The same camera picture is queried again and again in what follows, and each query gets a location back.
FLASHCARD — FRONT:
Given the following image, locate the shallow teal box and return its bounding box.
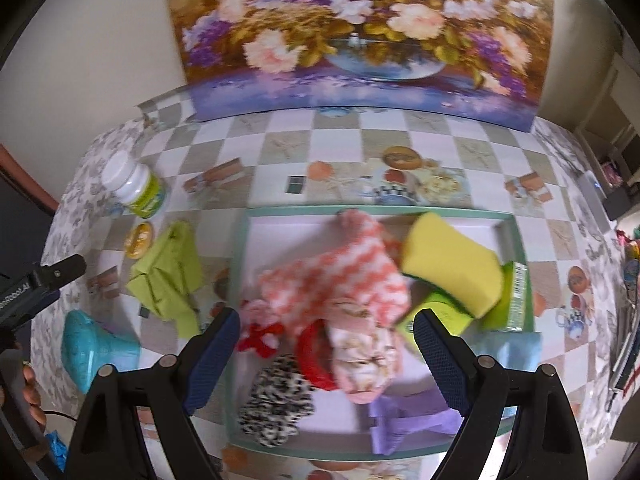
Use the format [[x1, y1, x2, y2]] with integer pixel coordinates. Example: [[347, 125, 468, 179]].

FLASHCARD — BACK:
[[227, 205, 543, 461]]

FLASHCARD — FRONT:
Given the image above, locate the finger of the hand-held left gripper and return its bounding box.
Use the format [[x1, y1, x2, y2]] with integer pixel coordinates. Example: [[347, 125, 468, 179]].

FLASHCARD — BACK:
[[31, 254, 87, 293]]

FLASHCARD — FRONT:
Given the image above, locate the pink floral cloth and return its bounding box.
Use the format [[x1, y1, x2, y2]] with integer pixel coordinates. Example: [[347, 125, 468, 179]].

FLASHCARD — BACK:
[[325, 297, 405, 405]]

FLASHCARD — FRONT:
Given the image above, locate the person's left hand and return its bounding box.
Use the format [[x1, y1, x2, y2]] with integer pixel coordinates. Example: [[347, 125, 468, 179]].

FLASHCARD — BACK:
[[0, 360, 47, 428]]

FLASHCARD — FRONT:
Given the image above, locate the red tape ring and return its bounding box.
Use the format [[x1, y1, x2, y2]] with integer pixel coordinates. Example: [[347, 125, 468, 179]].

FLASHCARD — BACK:
[[296, 320, 341, 392]]

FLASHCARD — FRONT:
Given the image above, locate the red white plush scrunchie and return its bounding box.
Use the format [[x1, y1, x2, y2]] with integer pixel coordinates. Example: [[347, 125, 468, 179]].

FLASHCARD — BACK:
[[237, 299, 286, 358]]

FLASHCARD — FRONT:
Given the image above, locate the light green cloth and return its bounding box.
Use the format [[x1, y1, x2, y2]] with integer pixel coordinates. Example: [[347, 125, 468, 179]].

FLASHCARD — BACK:
[[125, 220, 205, 338]]

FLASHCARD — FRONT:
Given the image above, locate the dark cabinet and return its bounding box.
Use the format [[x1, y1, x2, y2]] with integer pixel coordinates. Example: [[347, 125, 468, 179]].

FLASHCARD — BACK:
[[0, 142, 60, 281]]

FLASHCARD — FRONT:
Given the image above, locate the yellow round tin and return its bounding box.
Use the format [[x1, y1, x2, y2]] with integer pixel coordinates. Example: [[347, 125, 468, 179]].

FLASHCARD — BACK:
[[124, 222, 155, 261]]

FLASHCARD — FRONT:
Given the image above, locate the checkered printed tablecloth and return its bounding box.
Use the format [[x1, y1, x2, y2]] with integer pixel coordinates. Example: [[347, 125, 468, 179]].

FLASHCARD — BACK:
[[30, 82, 626, 480]]

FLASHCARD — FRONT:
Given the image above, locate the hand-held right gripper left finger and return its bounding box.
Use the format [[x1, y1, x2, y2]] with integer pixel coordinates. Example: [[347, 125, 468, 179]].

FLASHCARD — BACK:
[[65, 306, 242, 480]]

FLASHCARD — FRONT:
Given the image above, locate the black power adapter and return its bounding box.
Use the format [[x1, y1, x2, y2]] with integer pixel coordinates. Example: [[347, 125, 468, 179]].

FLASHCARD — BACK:
[[602, 187, 633, 221]]

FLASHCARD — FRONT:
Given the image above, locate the yellow sponge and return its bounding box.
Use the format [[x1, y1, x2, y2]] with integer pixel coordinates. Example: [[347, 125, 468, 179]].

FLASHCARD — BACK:
[[402, 211, 505, 320]]

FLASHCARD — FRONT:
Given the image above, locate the white bottle green label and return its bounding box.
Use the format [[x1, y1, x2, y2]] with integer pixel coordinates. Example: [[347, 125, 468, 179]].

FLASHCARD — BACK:
[[100, 150, 168, 220]]

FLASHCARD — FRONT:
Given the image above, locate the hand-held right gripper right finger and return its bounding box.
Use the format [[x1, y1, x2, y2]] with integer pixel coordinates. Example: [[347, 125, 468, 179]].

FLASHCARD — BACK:
[[414, 308, 588, 480]]

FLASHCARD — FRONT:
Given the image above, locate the green carton box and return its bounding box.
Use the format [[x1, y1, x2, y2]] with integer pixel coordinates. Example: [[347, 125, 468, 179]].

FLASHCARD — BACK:
[[482, 261, 532, 332], [397, 287, 476, 353]]

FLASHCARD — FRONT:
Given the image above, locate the blue face mask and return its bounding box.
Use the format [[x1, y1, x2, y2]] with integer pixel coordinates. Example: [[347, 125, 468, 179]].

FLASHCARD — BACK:
[[470, 330, 543, 416]]

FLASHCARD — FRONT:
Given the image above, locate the flower bouquet painting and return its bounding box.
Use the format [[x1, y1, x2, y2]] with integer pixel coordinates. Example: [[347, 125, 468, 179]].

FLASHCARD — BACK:
[[161, 0, 556, 133]]

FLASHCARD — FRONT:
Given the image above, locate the pink chevron towel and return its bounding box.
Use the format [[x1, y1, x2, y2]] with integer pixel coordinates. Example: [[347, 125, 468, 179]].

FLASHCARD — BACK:
[[257, 209, 413, 331]]

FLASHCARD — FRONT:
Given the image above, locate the pile of small trinkets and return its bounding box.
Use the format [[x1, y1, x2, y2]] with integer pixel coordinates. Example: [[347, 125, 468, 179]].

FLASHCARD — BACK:
[[615, 227, 640, 291]]

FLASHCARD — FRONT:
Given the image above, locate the white power strip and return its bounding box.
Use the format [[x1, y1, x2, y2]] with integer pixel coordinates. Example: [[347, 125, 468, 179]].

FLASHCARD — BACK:
[[580, 170, 608, 198]]

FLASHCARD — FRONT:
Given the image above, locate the purple plastic packet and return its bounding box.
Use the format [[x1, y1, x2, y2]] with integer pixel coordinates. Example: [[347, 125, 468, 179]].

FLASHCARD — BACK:
[[367, 392, 463, 456]]

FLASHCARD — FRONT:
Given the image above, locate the leopard print scrunchie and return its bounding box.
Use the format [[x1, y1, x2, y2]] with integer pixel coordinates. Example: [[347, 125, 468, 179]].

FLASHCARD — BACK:
[[237, 354, 316, 448]]

